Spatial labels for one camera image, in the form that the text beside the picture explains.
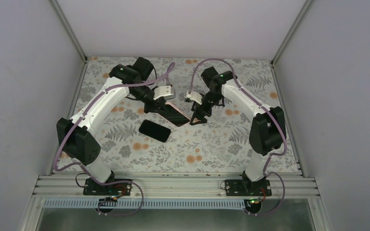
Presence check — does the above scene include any pink phone case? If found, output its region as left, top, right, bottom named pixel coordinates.
left=160, top=101, right=192, bottom=128

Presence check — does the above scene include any black smartphone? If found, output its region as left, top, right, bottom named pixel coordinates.
left=161, top=103, right=191, bottom=127

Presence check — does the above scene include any black phone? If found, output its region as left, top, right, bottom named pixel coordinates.
left=139, top=120, right=171, bottom=142

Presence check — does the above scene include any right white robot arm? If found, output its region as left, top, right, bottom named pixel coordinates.
left=185, top=67, right=287, bottom=196

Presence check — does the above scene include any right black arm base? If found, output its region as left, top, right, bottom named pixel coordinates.
left=220, top=179, right=272, bottom=196

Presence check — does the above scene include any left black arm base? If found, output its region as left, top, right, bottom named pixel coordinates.
left=83, top=178, right=132, bottom=196

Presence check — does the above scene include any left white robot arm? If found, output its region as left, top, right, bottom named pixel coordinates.
left=53, top=57, right=175, bottom=195

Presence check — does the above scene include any floral patterned table mat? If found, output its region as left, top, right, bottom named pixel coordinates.
left=59, top=56, right=301, bottom=174

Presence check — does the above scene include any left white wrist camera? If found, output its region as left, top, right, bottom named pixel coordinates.
left=153, top=85, right=176, bottom=101

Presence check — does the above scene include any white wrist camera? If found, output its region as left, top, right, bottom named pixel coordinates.
left=185, top=91, right=203, bottom=105
left=153, top=85, right=176, bottom=101

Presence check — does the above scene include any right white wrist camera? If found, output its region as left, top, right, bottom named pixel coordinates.
left=185, top=91, right=203, bottom=105

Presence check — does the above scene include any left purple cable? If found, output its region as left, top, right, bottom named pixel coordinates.
left=53, top=61, right=176, bottom=186

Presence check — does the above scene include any purple cable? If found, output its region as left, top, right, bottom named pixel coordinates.
left=189, top=58, right=289, bottom=179
left=53, top=61, right=176, bottom=186

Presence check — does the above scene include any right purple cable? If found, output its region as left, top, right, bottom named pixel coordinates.
left=189, top=58, right=289, bottom=179

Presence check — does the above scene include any aluminium mounting rail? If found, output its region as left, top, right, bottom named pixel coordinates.
left=32, top=173, right=320, bottom=199

